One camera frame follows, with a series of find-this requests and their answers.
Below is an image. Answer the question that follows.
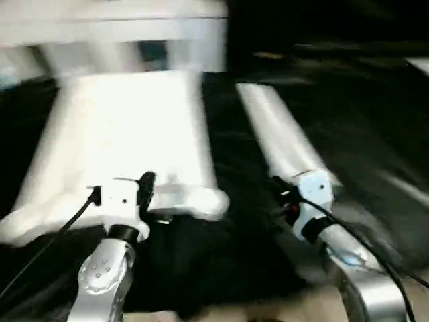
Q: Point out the white upturned plastic table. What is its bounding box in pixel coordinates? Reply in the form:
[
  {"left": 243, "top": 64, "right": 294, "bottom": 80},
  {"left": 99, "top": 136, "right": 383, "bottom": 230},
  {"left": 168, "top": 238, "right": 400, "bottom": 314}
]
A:
[{"left": 0, "top": 70, "right": 230, "bottom": 248}]

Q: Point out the black case with yellow label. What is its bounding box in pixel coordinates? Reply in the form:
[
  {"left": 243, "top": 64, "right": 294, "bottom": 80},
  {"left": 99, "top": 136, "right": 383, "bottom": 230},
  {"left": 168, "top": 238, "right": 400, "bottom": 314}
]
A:
[{"left": 228, "top": 0, "right": 429, "bottom": 68}]

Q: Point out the white glass-door cabinet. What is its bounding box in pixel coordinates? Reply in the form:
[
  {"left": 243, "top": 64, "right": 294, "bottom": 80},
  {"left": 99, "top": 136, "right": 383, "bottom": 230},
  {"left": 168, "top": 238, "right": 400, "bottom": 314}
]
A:
[{"left": 0, "top": 0, "right": 230, "bottom": 76}]

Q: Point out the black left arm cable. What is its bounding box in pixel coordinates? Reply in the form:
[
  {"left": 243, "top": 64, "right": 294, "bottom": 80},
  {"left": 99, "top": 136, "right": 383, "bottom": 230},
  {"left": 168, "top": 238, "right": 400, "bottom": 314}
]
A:
[{"left": 0, "top": 188, "right": 101, "bottom": 299}]

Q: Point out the black work mat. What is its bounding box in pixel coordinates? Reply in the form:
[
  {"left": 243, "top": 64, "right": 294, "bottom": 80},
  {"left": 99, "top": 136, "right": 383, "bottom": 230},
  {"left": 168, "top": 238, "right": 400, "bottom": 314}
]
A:
[{"left": 0, "top": 57, "right": 429, "bottom": 319}]

